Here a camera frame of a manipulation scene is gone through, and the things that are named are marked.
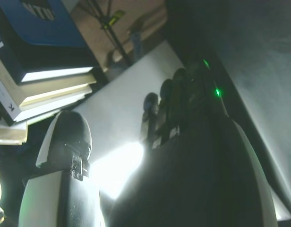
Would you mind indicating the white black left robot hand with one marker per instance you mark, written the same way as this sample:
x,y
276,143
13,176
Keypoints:
x,y
195,177

